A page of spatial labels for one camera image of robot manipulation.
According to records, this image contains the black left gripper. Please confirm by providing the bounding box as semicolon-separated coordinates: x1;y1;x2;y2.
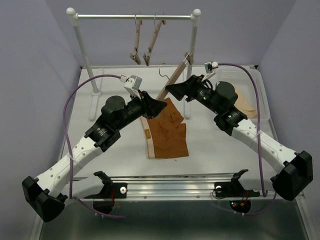
115;89;168;131

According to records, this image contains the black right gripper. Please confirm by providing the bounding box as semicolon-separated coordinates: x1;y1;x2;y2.
164;74;222;115

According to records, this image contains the brown underwear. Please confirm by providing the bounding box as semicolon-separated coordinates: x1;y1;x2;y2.
140;98;189;159

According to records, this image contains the wooden clip hanger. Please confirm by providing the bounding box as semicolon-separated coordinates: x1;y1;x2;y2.
143;15;167;67
129;15;142;65
156;52;194;101

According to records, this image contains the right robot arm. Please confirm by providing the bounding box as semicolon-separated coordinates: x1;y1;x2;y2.
165;75;313;201

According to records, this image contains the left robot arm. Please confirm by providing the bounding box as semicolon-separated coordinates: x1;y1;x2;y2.
22;91;168;223

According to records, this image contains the cream underwear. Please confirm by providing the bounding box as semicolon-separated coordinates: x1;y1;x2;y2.
234;85;258;119

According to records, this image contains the white plastic laundry basket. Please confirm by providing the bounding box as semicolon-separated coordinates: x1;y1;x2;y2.
213;66;271;123

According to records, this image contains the white clothes rack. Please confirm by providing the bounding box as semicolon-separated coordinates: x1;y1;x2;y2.
66;7;202;121

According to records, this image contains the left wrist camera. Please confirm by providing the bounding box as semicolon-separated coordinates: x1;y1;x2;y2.
119;75;142;91

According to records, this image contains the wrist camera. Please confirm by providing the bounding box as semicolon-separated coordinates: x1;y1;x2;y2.
119;75;142;91
204;61;219;74

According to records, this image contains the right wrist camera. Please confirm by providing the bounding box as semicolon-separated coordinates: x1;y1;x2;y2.
204;61;219;74

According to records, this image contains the aluminium rail frame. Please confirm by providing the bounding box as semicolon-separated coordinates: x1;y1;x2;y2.
30;174;317;240

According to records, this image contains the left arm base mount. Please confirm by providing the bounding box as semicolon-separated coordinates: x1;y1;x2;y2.
77;171;128;220

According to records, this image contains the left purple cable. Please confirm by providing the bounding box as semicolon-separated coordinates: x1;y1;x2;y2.
63;74;127;220

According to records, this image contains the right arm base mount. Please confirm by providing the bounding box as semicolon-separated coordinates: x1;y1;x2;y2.
211;169;260;214

